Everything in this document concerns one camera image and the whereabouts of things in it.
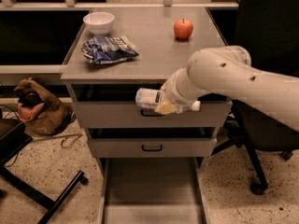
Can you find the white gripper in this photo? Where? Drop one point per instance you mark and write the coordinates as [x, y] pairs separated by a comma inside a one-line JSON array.
[[173, 92]]

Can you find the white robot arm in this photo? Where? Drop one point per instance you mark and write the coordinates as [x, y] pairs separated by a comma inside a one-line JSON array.
[[227, 71]]

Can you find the grey drawer cabinet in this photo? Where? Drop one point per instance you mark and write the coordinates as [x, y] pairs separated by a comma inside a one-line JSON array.
[[150, 29]]

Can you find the top grey drawer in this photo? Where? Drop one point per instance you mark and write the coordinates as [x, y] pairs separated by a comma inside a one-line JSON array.
[[113, 106]]

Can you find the grey drawer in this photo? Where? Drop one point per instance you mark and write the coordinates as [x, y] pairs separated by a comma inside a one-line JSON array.
[[151, 142], [151, 191], [113, 106]]

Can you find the middle grey drawer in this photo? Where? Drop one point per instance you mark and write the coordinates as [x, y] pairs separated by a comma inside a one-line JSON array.
[[151, 142]]

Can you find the bottom grey drawer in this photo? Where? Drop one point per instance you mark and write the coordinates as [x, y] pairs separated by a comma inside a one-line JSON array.
[[151, 191]]

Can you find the red apple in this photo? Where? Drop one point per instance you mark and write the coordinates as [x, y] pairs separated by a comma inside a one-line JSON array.
[[183, 29]]

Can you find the blue chip bag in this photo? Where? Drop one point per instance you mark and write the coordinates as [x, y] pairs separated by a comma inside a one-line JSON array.
[[107, 50]]

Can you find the white ceramic bowl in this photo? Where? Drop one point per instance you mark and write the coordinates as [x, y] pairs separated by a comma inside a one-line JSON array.
[[99, 23]]

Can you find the brown paper bag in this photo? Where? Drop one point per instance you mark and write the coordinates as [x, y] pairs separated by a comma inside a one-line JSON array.
[[48, 118]]

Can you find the black office chair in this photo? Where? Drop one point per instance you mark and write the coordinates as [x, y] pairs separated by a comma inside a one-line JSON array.
[[269, 31]]

